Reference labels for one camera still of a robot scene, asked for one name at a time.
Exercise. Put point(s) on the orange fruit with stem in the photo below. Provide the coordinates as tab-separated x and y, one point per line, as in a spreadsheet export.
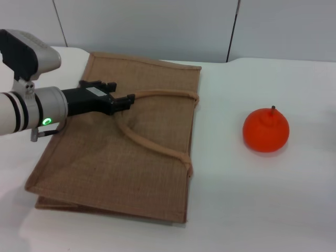
265	131

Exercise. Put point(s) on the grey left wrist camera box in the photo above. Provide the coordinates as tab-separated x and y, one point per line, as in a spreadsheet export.
23	55

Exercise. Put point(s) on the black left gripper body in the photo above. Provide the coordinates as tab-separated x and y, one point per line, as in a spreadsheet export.
84	101

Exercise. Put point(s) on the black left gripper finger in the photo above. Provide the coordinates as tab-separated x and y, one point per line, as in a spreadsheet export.
122	103
110	86

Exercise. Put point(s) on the brown jute handbag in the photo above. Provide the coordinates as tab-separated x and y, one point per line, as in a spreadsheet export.
126	157

